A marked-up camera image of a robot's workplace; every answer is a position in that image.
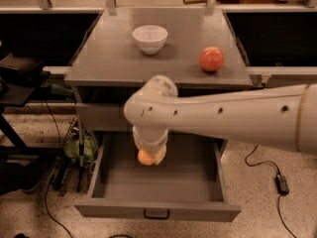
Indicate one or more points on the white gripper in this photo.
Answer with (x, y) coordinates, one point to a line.
(150, 143)

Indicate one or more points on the small orange fruit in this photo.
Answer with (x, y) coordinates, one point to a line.
(145, 158)

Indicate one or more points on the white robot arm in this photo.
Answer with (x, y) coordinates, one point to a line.
(281, 118)

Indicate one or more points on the open grey bottom drawer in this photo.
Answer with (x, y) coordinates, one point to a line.
(189, 182)

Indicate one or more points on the closed grey upper drawer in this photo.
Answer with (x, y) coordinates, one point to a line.
(103, 117)

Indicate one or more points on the grey drawer cabinet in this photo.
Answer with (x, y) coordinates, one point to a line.
(110, 66)

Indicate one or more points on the red apple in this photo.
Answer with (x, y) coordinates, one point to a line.
(211, 59)

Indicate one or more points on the white ceramic bowl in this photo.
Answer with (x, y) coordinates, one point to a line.
(150, 38)

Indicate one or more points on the black power adapter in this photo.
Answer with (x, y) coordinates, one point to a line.
(282, 185)

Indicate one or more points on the black side stand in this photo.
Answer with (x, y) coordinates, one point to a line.
(20, 78)

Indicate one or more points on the black drawer handle lower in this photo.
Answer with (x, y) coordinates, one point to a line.
(156, 214)

